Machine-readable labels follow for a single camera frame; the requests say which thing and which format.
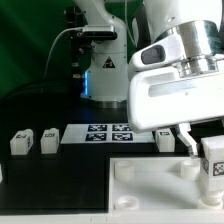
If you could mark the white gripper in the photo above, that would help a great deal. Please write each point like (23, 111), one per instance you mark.
(160, 98)

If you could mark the white square table top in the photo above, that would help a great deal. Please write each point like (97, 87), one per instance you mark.
(155, 184)

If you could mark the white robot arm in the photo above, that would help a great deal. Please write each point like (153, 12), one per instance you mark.
(198, 22)

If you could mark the white marker sheet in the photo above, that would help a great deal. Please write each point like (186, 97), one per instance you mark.
(103, 133)

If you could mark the white part left edge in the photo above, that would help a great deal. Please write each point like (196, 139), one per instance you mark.
(1, 173)

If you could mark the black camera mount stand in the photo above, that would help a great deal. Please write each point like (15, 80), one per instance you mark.
(78, 44)

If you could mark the grey camera on mount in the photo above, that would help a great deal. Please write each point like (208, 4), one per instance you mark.
(99, 32)

